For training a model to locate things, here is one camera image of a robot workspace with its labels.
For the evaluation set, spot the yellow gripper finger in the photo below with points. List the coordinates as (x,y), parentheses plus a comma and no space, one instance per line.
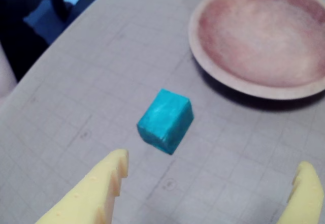
(307,198)
(86,193)

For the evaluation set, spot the blue foam block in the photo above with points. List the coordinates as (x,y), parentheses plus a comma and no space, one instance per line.
(165,122)

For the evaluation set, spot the round wooden bowl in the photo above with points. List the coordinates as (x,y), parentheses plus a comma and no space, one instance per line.
(261,38)

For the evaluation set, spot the brown grid paper sheet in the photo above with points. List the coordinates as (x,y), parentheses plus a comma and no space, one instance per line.
(89,94)

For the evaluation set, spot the dark chair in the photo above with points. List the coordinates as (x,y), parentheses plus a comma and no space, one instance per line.
(23,31)

